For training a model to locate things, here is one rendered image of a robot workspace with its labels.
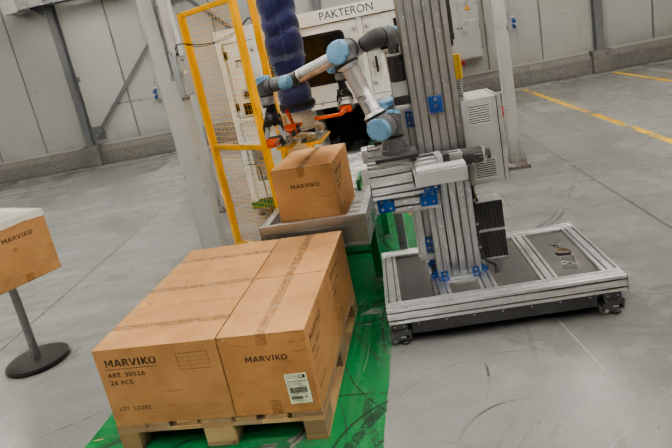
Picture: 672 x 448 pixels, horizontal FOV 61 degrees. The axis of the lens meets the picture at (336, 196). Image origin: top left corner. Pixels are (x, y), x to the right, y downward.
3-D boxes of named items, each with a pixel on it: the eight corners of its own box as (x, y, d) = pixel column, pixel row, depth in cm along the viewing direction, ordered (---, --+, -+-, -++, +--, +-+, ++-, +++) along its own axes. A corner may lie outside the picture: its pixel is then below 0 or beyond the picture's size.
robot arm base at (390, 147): (408, 147, 306) (405, 129, 303) (411, 152, 291) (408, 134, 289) (381, 152, 307) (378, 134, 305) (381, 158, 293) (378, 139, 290)
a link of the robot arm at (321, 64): (360, 32, 292) (286, 71, 316) (351, 34, 282) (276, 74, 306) (369, 53, 293) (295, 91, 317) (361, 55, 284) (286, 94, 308)
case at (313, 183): (303, 202, 427) (292, 151, 416) (355, 195, 418) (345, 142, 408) (283, 230, 370) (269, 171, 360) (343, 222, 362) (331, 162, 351)
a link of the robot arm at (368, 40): (376, 44, 326) (328, 79, 364) (389, 41, 333) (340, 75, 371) (368, 26, 326) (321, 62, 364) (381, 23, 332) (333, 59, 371)
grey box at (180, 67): (190, 95, 435) (180, 55, 427) (196, 93, 434) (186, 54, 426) (180, 98, 416) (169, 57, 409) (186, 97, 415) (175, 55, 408)
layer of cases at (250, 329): (207, 305, 379) (192, 250, 369) (353, 288, 360) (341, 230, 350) (116, 426, 266) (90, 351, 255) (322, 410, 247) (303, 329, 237)
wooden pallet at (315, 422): (212, 324, 383) (207, 305, 379) (357, 308, 364) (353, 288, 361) (124, 451, 270) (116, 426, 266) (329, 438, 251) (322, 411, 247)
